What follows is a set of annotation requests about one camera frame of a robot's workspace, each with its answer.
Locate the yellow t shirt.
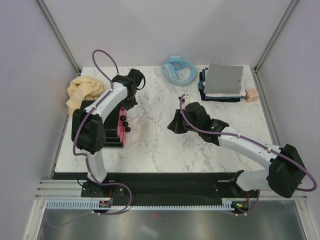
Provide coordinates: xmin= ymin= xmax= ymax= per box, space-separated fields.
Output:
xmin=66 ymin=76 xmax=105 ymax=117

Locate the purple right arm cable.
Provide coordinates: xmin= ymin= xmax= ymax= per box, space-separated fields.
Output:
xmin=179 ymin=94 xmax=318 ymax=217

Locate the aluminium frame post right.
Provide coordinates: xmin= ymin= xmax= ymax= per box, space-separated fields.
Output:
xmin=252 ymin=0 xmax=301 ymax=73

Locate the white slotted cable duct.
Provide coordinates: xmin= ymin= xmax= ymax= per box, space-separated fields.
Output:
xmin=45 ymin=198 xmax=250 ymax=211

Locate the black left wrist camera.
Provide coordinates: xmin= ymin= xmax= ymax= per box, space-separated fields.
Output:
xmin=128 ymin=68 xmax=146 ymax=90

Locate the aluminium frame rail front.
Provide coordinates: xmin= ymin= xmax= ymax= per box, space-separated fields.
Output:
xmin=35 ymin=180 xmax=308 ymax=201

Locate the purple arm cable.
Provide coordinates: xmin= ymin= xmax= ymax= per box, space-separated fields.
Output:
xmin=179 ymin=94 xmax=318 ymax=217
xmin=46 ymin=49 xmax=133 ymax=228

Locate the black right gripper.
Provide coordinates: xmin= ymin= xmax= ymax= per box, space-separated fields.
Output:
xmin=167 ymin=109 xmax=201 ymax=134

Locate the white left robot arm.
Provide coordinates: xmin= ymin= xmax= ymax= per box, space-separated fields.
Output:
xmin=71 ymin=69 xmax=146 ymax=197

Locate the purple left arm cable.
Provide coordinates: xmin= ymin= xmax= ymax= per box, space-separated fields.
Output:
xmin=46 ymin=49 xmax=133 ymax=228

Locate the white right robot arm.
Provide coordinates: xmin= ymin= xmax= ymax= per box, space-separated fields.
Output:
xmin=167 ymin=109 xmax=306 ymax=199

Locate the aluminium frame post left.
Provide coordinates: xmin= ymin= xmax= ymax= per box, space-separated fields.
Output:
xmin=35 ymin=0 xmax=82 ymax=76

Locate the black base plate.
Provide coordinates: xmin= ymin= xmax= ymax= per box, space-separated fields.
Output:
xmin=53 ymin=172 xmax=258 ymax=205

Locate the black pink drawer organizer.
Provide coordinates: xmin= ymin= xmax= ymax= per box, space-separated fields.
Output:
xmin=78 ymin=99 xmax=132 ymax=148

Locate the aluminium frame post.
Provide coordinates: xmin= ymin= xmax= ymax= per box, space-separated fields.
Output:
xmin=35 ymin=0 xmax=82 ymax=76
xmin=252 ymin=0 xmax=301 ymax=73

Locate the small pink cube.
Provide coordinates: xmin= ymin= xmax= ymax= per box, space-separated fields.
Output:
xmin=245 ymin=88 xmax=260 ymax=103

